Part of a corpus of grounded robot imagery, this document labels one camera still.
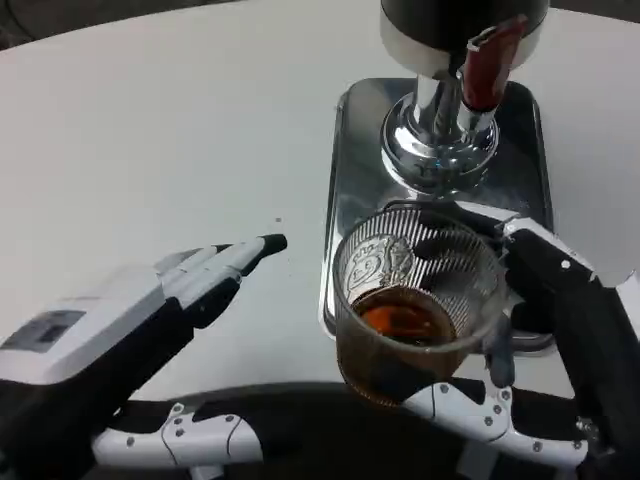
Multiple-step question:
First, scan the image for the drink dispenser with chrome base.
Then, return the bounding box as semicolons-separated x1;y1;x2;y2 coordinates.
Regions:
378;0;551;199

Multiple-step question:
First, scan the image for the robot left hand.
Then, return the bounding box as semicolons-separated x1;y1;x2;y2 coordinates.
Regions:
0;233;289;480

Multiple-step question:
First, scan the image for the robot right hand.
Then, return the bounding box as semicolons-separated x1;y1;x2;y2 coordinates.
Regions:
369;201;640;480

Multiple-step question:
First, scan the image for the clear ribbed glass cup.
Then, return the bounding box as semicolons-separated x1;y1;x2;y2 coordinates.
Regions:
332;207;512;407

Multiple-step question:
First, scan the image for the steel drip tray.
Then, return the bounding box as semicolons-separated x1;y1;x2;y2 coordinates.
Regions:
319;77;556;352

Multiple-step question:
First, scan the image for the red tap handle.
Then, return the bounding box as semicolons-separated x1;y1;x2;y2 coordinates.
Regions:
462;13;529;109

